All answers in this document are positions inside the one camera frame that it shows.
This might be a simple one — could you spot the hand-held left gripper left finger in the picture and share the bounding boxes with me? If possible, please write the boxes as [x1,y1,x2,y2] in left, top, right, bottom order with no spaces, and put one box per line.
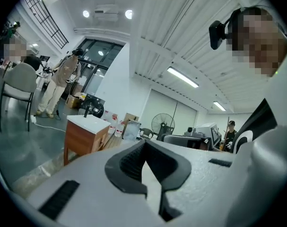
[27,140,165,227]

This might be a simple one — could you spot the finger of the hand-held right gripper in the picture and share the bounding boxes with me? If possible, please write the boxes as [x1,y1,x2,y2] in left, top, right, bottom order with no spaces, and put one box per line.
[163,134,203,150]

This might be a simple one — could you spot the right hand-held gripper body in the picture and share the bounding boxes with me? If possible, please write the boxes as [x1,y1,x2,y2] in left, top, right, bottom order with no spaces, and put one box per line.
[183,123,221,151]

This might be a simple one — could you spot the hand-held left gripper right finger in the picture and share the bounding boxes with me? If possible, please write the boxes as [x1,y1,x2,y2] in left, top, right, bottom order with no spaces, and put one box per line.
[146,141,249,227]

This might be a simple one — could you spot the cardboard box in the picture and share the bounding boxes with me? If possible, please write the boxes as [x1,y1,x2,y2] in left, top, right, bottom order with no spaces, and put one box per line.
[66,92,87,110]

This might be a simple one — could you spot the long tube light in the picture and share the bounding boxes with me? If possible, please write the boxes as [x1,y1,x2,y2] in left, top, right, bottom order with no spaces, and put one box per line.
[166,66,200,88]
[213,100,226,112]

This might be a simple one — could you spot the dark plastic chair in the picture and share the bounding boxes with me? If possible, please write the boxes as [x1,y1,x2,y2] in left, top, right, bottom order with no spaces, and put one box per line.
[139,128,156,141]

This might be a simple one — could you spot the wooden slatted pallet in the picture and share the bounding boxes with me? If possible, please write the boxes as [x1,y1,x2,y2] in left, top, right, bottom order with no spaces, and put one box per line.
[102,133,126,152]

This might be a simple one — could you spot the wooden vanity white basin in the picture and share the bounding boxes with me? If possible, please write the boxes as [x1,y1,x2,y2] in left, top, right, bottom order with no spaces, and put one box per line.
[63,114,112,166]

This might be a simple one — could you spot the pale blue painted canvas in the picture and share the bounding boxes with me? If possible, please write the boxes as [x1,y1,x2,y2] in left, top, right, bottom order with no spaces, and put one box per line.
[122,120,142,141]

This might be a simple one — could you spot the person's black shirt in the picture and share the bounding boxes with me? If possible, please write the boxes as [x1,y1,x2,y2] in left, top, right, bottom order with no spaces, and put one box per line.
[232,98,278,154]

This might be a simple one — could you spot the group of clear water jugs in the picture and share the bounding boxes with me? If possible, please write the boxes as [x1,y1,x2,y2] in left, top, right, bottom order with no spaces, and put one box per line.
[103,111,127,138]

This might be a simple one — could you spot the black appliance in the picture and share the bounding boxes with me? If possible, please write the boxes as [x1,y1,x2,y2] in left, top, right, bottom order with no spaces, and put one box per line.
[80,93,106,118]

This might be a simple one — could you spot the person's head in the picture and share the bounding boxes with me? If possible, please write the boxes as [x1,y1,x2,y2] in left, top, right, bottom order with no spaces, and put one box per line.
[228,6,287,78]

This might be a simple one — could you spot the dark glass door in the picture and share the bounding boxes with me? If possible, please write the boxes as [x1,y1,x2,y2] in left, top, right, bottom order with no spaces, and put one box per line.
[70,38,124,101]

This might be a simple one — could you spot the grey armchair black legs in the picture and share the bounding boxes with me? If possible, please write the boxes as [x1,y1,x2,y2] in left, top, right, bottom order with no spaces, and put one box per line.
[0,62,37,132]

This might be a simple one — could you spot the white cassette air conditioner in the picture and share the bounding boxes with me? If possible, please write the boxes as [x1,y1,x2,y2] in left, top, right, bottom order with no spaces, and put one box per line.
[93,5,119,22]

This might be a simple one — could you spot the black pedestal fan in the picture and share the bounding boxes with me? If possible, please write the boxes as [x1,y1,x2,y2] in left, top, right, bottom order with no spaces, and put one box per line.
[151,102,178,137]

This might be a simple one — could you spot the white power cable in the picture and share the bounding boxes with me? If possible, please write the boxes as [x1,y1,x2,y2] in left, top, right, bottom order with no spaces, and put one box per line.
[34,122,67,133]

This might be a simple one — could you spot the black head-worn camera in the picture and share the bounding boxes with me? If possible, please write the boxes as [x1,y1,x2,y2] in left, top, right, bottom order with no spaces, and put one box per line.
[209,7,232,51]

